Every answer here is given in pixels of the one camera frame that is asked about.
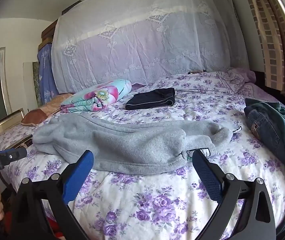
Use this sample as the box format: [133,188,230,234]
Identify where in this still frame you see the white board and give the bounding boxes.
[23,61,42,110]

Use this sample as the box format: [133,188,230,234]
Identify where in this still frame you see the black folded pants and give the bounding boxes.
[125,87,176,110]

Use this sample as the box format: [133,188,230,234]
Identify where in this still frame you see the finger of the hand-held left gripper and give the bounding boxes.
[0,147,27,155]
[0,152,28,167]

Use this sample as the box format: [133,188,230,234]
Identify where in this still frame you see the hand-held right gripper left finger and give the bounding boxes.
[9,150,94,240]

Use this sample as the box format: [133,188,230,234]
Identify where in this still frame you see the green painting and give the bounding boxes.
[33,62,43,108]

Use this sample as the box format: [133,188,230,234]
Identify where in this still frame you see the brown checked curtain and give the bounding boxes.
[242,0,285,98]

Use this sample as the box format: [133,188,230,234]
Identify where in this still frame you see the dark brown box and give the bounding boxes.
[41,19,58,39]

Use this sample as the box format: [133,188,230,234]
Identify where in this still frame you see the person's red top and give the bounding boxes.
[45,215,67,240]

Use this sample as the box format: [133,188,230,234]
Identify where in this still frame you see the folded floral quilt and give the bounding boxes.
[61,79,132,114]

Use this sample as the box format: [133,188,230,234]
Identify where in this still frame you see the brown satin pillow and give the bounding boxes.
[21,93,74,127]

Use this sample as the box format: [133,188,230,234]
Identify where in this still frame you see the purple floral bed cover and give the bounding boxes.
[0,71,285,240]

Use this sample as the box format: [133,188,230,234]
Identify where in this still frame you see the grey fleece pants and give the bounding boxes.
[33,114,234,175]

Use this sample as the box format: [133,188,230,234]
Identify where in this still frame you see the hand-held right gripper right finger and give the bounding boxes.
[192,150,276,240]

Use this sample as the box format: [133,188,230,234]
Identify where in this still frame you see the tan cardboard box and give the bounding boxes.
[38,37,53,50]

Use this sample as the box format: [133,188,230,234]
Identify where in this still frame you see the blue printed cloth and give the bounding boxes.
[38,42,59,105]

